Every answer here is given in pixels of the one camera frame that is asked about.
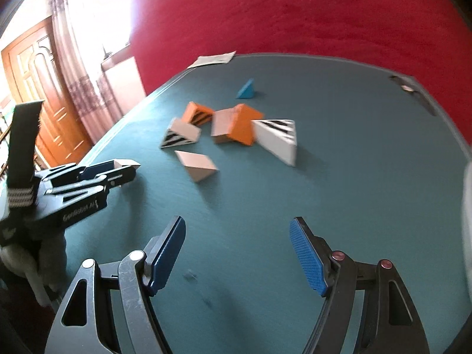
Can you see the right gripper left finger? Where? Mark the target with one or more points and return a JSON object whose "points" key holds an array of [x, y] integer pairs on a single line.
{"points": [[84, 322]]}

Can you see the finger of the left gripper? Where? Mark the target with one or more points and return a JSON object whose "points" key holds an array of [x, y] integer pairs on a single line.
{"points": [[117, 171], [70, 178]]}

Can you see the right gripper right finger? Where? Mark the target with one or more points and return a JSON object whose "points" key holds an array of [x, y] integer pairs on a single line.
{"points": [[390, 322]]}

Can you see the white striped small wedge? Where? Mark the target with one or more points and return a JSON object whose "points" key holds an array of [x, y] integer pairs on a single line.
{"points": [[180, 133]]}

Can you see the plain wooden wedge block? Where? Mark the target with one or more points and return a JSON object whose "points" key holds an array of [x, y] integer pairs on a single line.
{"points": [[198, 166]]}

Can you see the orange striped wedge block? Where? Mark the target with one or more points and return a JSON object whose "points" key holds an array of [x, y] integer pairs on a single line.
{"points": [[197, 114]]}

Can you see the orange blue-striped wedge block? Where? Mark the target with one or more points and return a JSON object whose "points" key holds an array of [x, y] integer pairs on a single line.
{"points": [[240, 129]]}

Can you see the large white striped wedge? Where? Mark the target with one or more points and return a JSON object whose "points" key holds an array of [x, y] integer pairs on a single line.
{"points": [[278, 136]]}

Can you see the patterned pink curtain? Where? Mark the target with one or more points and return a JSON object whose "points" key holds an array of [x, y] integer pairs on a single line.
{"points": [[100, 72]]}

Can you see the wooden door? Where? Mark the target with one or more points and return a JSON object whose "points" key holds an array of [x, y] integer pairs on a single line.
{"points": [[34, 74]]}

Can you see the brown wooden wedge block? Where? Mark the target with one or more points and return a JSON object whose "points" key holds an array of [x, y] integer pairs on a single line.
{"points": [[221, 123]]}

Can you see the blue wedge block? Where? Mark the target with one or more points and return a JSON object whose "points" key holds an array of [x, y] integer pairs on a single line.
{"points": [[247, 91]]}

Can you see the white paper sheet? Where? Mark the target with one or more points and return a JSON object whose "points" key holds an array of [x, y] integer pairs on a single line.
{"points": [[212, 60]]}

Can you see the red quilted blanket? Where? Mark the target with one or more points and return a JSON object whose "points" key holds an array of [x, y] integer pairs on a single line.
{"points": [[427, 39]]}

